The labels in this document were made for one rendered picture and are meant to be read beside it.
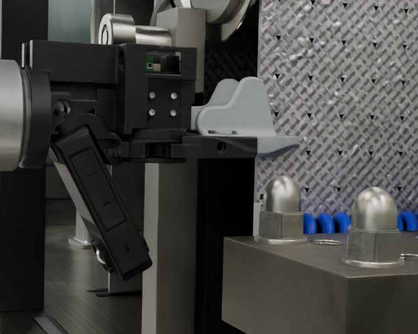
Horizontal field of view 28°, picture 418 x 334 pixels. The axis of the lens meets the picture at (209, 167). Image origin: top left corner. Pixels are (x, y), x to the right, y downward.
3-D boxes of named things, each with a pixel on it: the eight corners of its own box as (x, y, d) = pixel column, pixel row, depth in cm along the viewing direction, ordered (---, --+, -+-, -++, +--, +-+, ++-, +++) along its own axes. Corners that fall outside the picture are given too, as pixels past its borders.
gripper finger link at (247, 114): (318, 78, 62) (203, 73, 58) (315, 158, 62) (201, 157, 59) (298, 80, 65) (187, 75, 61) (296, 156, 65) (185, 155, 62)
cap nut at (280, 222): (245, 238, 58) (247, 173, 58) (290, 236, 60) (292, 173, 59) (269, 245, 55) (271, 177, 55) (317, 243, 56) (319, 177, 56)
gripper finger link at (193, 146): (266, 136, 59) (148, 134, 56) (265, 158, 59) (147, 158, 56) (239, 135, 63) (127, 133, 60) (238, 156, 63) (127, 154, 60)
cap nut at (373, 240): (329, 259, 50) (332, 184, 50) (380, 256, 51) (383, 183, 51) (363, 269, 47) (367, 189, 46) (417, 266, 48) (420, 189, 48)
